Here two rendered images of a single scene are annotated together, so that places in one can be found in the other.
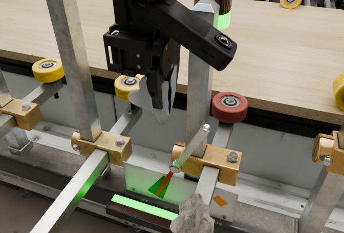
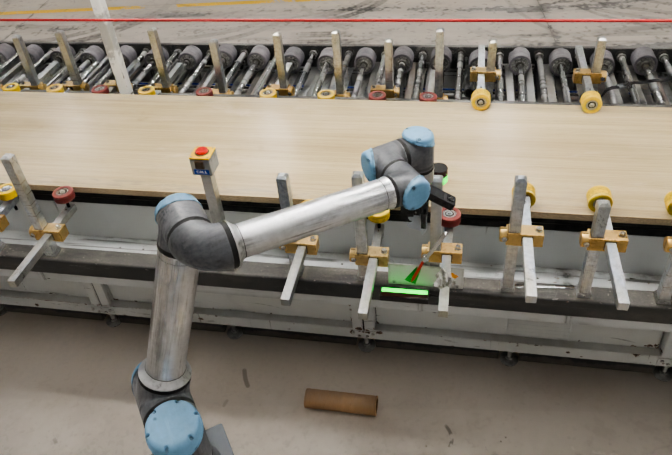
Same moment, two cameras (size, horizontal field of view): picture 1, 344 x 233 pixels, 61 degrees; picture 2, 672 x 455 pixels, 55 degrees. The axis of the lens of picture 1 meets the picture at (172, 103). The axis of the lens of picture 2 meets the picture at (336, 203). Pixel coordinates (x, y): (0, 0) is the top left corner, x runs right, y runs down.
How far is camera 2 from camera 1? 160 cm
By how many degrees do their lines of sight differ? 5
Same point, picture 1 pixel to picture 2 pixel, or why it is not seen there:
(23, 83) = not seen: hidden behind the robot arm
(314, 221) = (508, 275)
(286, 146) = (490, 236)
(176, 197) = (425, 280)
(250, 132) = (464, 230)
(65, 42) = not seen: hidden behind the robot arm
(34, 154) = (309, 273)
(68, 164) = (339, 275)
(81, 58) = not seen: hidden behind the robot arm
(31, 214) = (251, 351)
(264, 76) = (468, 189)
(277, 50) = (475, 164)
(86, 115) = (364, 237)
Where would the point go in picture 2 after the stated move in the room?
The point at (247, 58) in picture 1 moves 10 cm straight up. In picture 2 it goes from (453, 175) to (454, 153)
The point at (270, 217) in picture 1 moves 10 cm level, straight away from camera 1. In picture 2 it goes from (485, 282) to (490, 263)
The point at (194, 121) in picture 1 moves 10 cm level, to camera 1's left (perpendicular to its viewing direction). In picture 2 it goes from (434, 230) to (405, 235)
